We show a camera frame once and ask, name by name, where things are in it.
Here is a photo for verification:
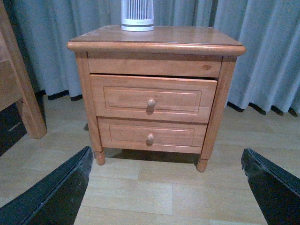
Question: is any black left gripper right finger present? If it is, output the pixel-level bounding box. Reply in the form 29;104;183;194
241;148;300;225

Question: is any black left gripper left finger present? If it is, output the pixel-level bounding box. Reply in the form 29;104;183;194
0;146;93;225

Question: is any wooden drawer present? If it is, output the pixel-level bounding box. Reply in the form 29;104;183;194
90;75;217;123
98;118;207;153

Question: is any grey curtain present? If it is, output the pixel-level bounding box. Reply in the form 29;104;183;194
4;0;300;113

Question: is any wooden nightstand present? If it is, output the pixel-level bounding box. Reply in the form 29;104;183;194
67;25;246;172

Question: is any white cylindrical air purifier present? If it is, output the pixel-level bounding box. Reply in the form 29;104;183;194
121;0;154;32

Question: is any wooden bed frame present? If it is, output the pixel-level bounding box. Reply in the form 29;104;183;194
0;1;47;139

